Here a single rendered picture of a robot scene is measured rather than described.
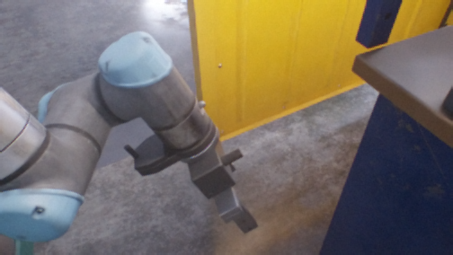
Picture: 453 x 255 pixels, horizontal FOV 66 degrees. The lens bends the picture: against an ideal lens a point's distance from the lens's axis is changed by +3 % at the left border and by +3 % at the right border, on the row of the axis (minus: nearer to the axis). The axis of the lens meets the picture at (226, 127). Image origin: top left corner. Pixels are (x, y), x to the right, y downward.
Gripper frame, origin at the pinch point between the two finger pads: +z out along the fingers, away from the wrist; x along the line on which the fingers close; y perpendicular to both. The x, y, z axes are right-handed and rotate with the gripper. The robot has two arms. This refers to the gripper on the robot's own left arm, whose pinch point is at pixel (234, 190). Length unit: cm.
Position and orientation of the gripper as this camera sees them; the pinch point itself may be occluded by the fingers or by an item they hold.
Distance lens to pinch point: 60.6
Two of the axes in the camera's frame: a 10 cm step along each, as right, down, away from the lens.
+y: 8.7, -4.9, -0.9
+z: 4.3, 6.5, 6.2
